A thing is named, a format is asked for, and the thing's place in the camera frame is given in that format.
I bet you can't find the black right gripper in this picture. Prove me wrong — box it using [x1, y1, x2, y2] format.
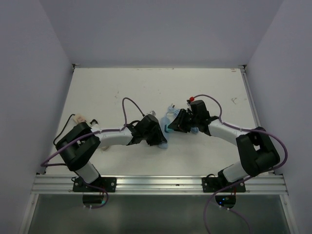
[169, 109, 200, 133]

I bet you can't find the beige power strip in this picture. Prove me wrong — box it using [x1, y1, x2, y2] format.
[73, 114, 87, 124]

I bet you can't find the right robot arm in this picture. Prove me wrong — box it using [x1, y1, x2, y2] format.
[166, 100, 280, 192]

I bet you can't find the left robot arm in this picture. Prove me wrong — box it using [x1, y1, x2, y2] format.
[56, 114, 167, 192]

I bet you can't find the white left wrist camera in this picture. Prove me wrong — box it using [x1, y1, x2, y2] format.
[148, 110, 156, 116]

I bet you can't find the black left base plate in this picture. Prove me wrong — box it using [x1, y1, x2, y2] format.
[71, 176, 117, 193]

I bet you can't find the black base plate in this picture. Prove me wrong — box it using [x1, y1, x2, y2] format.
[201, 174, 246, 193]
[71, 176, 117, 193]

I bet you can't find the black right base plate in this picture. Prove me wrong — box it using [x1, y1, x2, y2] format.
[201, 174, 246, 193]

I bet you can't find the aluminium right side rail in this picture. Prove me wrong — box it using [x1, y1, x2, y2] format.
[240, 65, 276, 175]

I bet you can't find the aluminium rail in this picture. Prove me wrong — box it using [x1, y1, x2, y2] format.
[240, 65, 276, 175]
[31, 175, 288, 195]

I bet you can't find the aluminium front rail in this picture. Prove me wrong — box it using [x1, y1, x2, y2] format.
[31, 175, 288, 195]

